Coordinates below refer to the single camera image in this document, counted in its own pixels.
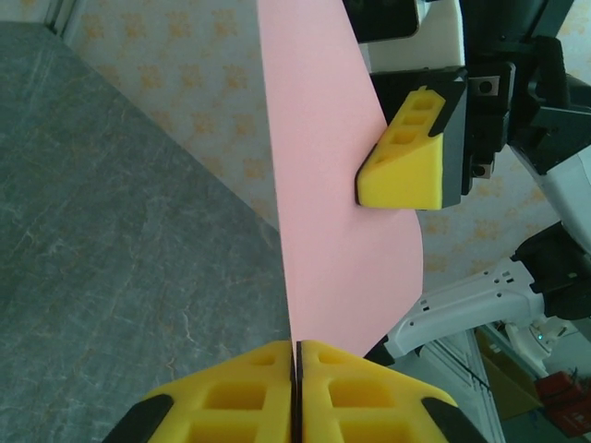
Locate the red box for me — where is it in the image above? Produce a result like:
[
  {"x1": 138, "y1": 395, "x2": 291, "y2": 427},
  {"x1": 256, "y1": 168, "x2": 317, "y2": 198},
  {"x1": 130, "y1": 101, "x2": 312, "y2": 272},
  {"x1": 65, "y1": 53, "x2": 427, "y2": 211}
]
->
[{"x1": 535, "y1": 371, "x2": 591, "y2": 433}]

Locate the white cabinet panel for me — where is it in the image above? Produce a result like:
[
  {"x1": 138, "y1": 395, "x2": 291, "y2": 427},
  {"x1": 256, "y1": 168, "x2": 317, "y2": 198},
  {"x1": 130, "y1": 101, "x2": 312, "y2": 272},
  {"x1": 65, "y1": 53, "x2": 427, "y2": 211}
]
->
[{"x1": 392, "y1": 329, "x2": 507, "y2": 443}]

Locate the pink paper sheet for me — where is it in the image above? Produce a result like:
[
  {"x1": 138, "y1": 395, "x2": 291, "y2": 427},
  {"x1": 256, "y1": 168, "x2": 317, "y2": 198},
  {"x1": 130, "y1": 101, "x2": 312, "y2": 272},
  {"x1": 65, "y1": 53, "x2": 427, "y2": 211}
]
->
[{"x1": 256, "y1": 0, "x2": 426, "y2": 364}]

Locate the brown cardboard box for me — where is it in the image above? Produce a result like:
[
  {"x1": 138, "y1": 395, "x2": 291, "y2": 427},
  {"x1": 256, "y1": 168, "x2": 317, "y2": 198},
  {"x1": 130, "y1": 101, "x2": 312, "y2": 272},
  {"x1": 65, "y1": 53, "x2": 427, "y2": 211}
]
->
[{"x1": 475, "y1": 325, "x2": 546, "y2": 421}]

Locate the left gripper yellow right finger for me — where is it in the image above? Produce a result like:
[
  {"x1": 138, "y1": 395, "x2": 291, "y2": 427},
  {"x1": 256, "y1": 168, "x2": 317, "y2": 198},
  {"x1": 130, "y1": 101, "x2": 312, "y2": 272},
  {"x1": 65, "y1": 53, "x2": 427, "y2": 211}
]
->
[{"x1": 295, "y1": 340, "x2": 488, "y2": 443}]

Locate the white device with green light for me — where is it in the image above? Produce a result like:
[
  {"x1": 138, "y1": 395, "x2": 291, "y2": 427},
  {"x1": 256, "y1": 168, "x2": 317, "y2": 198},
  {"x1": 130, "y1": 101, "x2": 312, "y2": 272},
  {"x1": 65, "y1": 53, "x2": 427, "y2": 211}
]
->
[{"x1": 505, "y1": 316, "x2": 572, "y2": 370}]

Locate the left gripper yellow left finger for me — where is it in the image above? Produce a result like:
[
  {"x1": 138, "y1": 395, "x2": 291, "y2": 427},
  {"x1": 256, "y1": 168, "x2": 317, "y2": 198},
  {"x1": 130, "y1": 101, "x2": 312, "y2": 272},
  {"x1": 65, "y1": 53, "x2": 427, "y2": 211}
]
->
[{"x1": 103, "y1": 339, "x2": 296, "y2": 443}]

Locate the aluminium frame corner post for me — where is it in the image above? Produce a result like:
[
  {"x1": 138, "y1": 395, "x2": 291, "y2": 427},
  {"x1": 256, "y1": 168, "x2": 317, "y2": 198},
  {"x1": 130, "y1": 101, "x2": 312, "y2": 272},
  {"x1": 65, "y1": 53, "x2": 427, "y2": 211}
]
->
[{"x1": 44, "y1": 0, "x2": 82, "y2": 45}]

